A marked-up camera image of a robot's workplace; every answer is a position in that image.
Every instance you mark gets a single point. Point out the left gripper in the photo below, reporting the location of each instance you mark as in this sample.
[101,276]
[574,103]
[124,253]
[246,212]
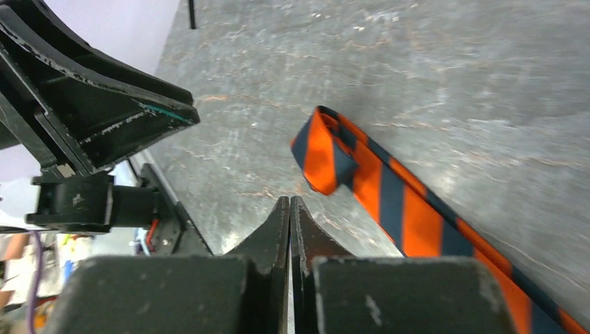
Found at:
[75,120]

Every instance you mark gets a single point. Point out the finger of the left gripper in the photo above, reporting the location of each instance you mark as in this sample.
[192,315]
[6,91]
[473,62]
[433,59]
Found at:
[43,21]

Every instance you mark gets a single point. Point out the orange navy striped tie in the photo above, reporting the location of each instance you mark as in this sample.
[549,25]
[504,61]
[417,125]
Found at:
[331,151]

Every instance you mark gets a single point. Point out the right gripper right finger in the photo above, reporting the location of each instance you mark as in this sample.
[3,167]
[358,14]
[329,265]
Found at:
[336,292]

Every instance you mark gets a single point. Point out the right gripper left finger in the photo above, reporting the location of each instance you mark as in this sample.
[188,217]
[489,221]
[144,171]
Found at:
[243,291]

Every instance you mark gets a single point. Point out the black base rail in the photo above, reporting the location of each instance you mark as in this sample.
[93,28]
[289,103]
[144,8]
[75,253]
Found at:
[172,231]

